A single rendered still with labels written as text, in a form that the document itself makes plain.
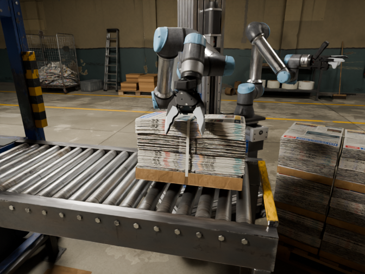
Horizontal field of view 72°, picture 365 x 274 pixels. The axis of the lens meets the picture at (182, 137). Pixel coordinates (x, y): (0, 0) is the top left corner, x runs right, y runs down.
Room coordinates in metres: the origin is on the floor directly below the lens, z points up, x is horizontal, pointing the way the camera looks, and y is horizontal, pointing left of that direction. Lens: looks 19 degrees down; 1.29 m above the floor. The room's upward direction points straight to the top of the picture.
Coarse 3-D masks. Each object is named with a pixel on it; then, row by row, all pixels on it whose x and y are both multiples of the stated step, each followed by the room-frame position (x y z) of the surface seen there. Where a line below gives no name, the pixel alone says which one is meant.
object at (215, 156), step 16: (208, 128) 0.79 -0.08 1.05; (224, 128) 0.78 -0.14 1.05; (240, 128) 0.77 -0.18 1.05; (208, 144) 0.78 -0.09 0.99; (224, 144) 0.77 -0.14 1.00; (240, 144) 0.76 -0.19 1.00; (208, 160) 0.78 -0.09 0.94; (224, 160) 0.76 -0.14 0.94; (240, 160) 0.76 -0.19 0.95; (224, 176) 0.75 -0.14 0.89; (240, 176) 0.74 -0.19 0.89
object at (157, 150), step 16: (160, 112) 1.05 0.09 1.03; (144, 128) 0.83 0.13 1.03; (160, 128) 0.82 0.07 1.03; (176, 128) 0.81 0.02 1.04; (144, 144) 0.83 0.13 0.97; (160, 144) 0.82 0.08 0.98; (176, 144) 0.80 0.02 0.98; (144, 160) 0.82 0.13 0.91; (160, 160) 0.81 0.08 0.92; (176, 160) 0.80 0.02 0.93
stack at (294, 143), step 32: (320, 128) 1.48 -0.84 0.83; (288, 160) 1.31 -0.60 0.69; (320, 160) 1.22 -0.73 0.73; (352, 160) 1.15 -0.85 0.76; (288, 192) 1.29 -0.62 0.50; (320, 192) 1.20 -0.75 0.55; (352, 192) 1.13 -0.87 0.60; (288, 224) 1.28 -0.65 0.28; (320, 224) 1.19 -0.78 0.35; (288, 256) 1.26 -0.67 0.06; (352, 256) 1.09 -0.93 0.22
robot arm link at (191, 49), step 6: (186, 36) 0.93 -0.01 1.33; (192, 36) 0.91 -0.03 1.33; (198, 36) 0.91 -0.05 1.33; (186, 42) 0.91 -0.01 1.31; (192, 42) 0.89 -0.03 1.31; (198, 42) 0.90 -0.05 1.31; (204, 42) 0.92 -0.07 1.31; (186, 48) 0.89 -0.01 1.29; (192, 48) 0.88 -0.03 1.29; (198, 48) 0.88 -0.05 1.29; (204, 48) 0.91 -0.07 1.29; (186, 54) 0.88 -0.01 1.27; (192, 54) 0.87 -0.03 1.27; (198, 54) 0.87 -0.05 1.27; (204, 54) 0.90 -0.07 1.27; (198, 60) 0.86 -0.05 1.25
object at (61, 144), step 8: (16, 144) 1.33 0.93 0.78; (32, 144) 1.31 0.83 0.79; (40, 144) 1.29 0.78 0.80; (48, 144) 1.29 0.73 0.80; (56, 144) 1.29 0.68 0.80; (64, 144) 1.29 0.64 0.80; (72, 144) 1.29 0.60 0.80; (80, 144) 1.29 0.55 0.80; (88, 144) 1.29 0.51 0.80; (120, 152) 1.20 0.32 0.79; (128, 152) 1.19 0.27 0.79; (248, 160) 1.07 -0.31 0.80; (256, 160) 1.07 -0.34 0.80; (248, 168) 1.06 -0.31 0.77; (256, 168) 1.06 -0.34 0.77; (256, 176) 1.06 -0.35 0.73; (256, 184) 1.06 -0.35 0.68
